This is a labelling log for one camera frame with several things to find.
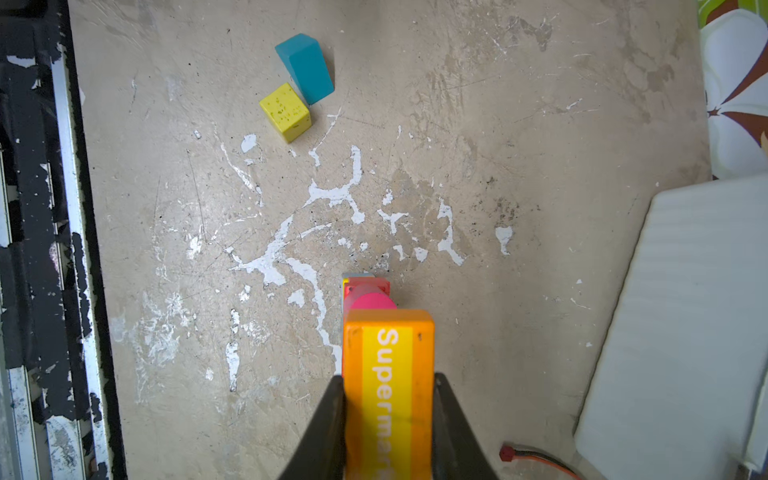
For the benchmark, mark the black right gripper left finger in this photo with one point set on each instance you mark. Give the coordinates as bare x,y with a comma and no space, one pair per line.
321,452

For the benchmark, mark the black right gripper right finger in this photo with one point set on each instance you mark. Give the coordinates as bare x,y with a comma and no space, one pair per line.
456,453

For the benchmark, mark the orange supermarket block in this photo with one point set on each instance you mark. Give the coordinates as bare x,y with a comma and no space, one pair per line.
388,377

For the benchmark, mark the pink cylinder block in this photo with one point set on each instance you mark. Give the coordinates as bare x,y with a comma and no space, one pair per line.
367,297

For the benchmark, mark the red rectangular block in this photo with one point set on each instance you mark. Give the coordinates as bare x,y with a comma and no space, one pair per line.
374,284

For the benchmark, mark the light blue cube block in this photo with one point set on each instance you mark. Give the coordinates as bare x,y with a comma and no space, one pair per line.
348,275

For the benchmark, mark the lime green cube block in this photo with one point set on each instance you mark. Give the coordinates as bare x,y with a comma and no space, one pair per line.
286,112

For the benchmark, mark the teal roof block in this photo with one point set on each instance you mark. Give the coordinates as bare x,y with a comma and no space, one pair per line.
303,58

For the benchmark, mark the white toolbox brown lid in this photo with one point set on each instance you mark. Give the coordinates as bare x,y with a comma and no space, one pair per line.
680,388

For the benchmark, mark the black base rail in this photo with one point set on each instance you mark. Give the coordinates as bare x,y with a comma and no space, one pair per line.
59,407

